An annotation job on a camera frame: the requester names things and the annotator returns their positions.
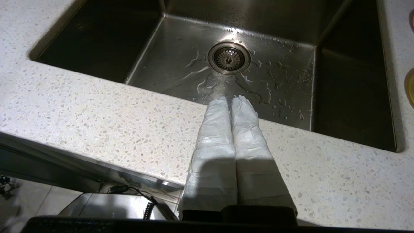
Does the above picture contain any yellow bowl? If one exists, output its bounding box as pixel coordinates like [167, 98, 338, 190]
[404, 67, 414, 109]

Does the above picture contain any steel cabinet front edge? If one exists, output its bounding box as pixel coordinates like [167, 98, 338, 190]
[0, 133, 185, 194]

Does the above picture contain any stainless steel sink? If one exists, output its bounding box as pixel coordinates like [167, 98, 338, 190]
[28, 0, 406, 153]

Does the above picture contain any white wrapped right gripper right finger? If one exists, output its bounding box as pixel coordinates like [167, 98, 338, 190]
[230, 95, 297, 208]

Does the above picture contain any round metal drain strainer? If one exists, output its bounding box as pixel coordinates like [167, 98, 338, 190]
[208, 41, 252, 75]

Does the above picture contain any black coiled cable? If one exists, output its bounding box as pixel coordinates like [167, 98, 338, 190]
[108, 184, 162, 220]

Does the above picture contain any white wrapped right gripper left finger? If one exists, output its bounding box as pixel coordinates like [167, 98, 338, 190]
[177, 96, 238, 212]

